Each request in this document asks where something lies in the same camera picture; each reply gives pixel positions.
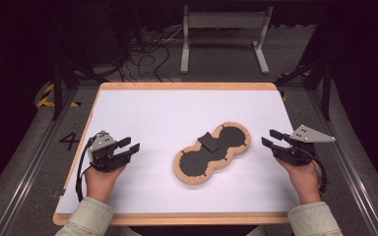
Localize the person's right hand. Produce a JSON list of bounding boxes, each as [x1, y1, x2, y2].
[[275, 157, 323, 205]]

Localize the small grey table clip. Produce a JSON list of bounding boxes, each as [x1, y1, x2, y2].
[[50, 188, 66, 200]]

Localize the right hand-held gripper black cable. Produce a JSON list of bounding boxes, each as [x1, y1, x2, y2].
[[308, 151, 329, 195]]

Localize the white metal stand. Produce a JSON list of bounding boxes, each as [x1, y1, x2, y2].
[[180, 4, 274, 76]]

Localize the black metal stand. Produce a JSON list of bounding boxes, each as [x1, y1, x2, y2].
[[47, 6, 109, 121], [274, 58, 334, 121]]

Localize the left hand-held gripper black cable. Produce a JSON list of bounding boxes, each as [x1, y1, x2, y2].
[[75, 139, 95, 203]]

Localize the hand-held gripper black cable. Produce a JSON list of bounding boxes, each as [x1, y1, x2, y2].
[[308, 151, 329, 195], [75, 139, 95, 203]]

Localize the tan plush pad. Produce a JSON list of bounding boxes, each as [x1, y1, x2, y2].
[[172, 121, 252, 186]]

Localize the black floor cables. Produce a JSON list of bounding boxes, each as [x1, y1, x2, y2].
[[117, 28, 185, 83]]

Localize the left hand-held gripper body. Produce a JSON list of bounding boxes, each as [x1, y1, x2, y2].
[[88, 130, 131, 173]]

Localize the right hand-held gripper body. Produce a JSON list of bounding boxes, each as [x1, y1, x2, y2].
[[272, 124, 337, 166]]

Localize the metal floor rail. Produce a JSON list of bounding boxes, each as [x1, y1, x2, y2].
[[308, 89, 378, 236], [0, 88, 80, 236]]

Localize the person's left hand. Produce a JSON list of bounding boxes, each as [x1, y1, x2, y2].
[[84, 164, 127, 204]]

